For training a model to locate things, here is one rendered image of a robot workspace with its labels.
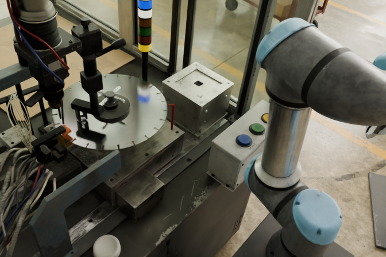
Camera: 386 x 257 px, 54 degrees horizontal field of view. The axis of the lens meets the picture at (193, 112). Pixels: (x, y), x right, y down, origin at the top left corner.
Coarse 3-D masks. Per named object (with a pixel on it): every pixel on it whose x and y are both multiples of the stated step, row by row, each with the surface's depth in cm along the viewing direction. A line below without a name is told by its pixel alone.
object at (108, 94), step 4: (116, 88) 109; (100, 92) 108; (104, 92) 108; (108, 92) 107; (112, 92) 107; (108, 96) 106; (112, 96) 106; (104, 100) 105; (108, 100) 107; (112, 100) 107; (120, 100) 106; (124, 100) 106; (100, 104) 104
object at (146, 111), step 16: (80, 80) 118; (112, 80) 120; (128, 80) 121; (144, 80) 121; (64, 96) 112; (80, 96) 113; (128, 96) 115; (144, 96) 115; (160, 96) 116; (64, 112) 107; (80, 112) 108; (144, 112) 110; (160, 112) 111; (80, 128) 103; (96, 128) 104; (112, 128) 104; (128, 128) 105; (144, 128) 105; (80, 144) 99; (96, 144) 99; (112, 144) 100; (128, 144) 100
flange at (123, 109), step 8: (104, 96) 112; (120, 96) 113; (104, 104) 107; (112, 104) 108; (120, 104) 110; (128, 104) 111; (104, 112) 107; (112, 112) 107; (120, 112) 108; (128, 112) 109; (112, 120) 106
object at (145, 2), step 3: (138, 0) 118; (141, 0) 117; (144, 0) 117; (147, 0) 118; (150, 0) 118; (138, 3) 119; (141, 3) 118; (144, 3) 118; (147, 3) 118; (150, 3) 119; (138, 6) 120; (141, 6) 119; (144, 6) 118; (147, 6) 119; (150, 6) 120; (144, 9) 119; (147, 9) 119
